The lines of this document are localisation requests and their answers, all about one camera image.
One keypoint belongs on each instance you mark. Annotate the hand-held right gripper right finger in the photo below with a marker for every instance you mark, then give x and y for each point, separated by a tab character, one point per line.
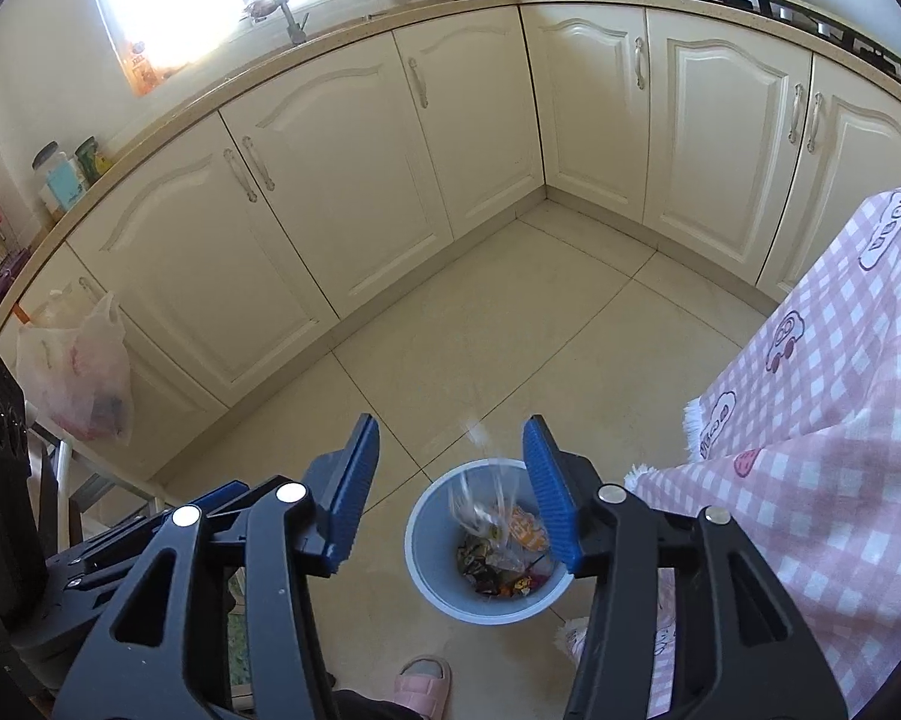
551	495

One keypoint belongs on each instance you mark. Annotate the person's left leg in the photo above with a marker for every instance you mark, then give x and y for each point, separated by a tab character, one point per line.
368	706

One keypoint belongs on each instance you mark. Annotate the green jar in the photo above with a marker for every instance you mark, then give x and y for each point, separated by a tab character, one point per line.
91	157

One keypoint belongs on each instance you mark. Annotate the pink slipper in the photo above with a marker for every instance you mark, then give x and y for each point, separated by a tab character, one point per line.
424	682

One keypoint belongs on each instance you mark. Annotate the pink checked tablecloth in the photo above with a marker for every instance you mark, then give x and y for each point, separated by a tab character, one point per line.
818	405

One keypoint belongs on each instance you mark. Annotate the black gas stove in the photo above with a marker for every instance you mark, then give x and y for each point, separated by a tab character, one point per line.
818	22

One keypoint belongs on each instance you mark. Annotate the hanging plastic bag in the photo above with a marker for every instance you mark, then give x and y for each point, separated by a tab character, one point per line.
82	375

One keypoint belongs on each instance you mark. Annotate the white metal rack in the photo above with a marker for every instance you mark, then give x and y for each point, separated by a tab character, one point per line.
64	472

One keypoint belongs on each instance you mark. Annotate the cream cabinet door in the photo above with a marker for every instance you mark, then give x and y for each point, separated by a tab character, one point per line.
195	262
157	390
338	165
585	112
855	187
473	127
720	142

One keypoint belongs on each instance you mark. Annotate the metal kitchen faucet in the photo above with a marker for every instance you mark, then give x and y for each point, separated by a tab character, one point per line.
281	7

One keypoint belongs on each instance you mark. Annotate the bright window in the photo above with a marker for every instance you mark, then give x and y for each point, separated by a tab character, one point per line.
195	0

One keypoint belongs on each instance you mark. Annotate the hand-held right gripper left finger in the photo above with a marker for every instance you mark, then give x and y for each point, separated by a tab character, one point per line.
353	495

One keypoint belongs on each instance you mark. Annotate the clear plastic wrapper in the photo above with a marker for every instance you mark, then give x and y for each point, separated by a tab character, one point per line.
469	510

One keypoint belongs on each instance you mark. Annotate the clear jar blue label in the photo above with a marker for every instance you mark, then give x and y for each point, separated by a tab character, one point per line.
61	180

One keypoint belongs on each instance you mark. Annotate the orange label bottle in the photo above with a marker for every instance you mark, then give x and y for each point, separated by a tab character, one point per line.
142	67

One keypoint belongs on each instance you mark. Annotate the green patterned glass door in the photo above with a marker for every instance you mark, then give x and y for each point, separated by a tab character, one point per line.
238	645

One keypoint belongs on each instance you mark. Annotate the blue plastic trash bin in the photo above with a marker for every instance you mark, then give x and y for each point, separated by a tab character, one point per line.
435	540

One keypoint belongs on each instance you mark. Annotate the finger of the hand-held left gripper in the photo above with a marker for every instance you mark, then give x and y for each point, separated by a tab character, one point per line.
112	555
221	496

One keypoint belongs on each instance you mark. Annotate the pile of colourful wrappers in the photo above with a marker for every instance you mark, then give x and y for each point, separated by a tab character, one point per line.
495	570

